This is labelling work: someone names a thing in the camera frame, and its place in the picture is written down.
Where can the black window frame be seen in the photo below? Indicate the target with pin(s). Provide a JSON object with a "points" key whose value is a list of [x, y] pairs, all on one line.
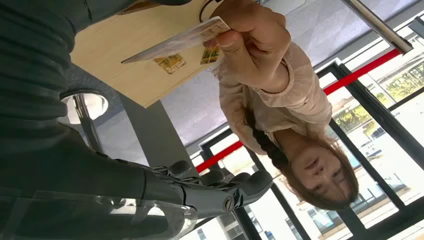
{"points": [[374, 106]]}

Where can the chrome stanchion post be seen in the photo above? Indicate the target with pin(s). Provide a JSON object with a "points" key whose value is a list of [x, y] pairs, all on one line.
{"points": [[96, 106], [377, 24]]}

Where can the person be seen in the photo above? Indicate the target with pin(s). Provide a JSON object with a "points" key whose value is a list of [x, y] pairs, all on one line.
{"points": [[298, 106]]}

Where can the gold hotel key card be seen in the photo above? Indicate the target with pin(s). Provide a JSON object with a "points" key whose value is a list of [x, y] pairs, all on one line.
{"points": [[169, 64], [209, 55]]}

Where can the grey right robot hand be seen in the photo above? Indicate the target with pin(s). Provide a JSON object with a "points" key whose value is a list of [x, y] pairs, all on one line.
{"points": [[82, 185]]}

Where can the red barrier belt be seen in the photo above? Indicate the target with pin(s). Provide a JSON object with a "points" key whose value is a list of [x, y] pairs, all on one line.
{"points": [[361, 71]]}

